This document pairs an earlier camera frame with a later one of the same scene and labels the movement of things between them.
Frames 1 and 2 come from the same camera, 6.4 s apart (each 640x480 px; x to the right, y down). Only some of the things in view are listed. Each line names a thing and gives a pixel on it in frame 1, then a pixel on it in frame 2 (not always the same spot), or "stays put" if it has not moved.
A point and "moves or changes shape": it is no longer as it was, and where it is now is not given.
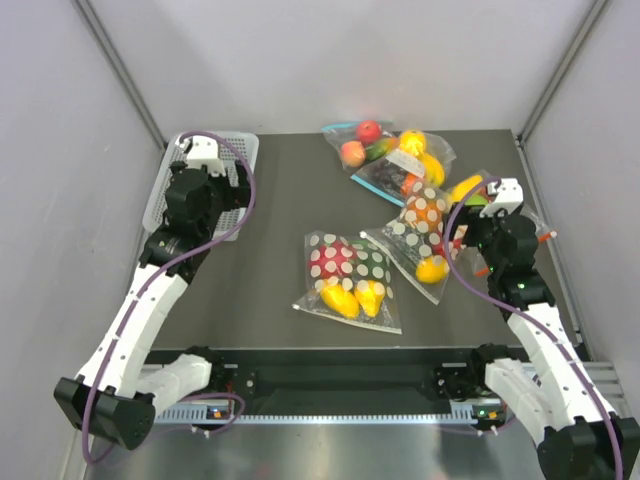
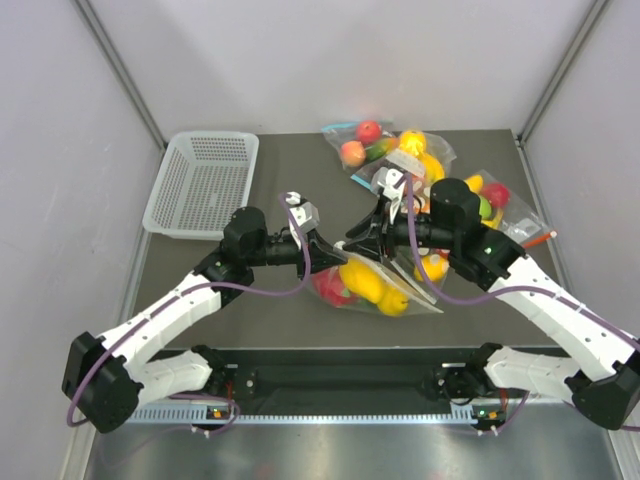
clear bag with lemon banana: x=434 y=153 stays put
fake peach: x=352 y=153 stays put
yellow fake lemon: x=432 y=270 stays put
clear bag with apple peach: x=360 y=143 stays put
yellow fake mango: x=370 y=301 → x=393 y=302
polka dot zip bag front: x=350 y=280 moves or changes shape
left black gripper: x=237 y=196 → x=320 y=254
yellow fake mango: x=341 y=301 → x=363 y=279
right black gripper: x=471 y=218 → x=374 y=237
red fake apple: x=368 y=131 stays put
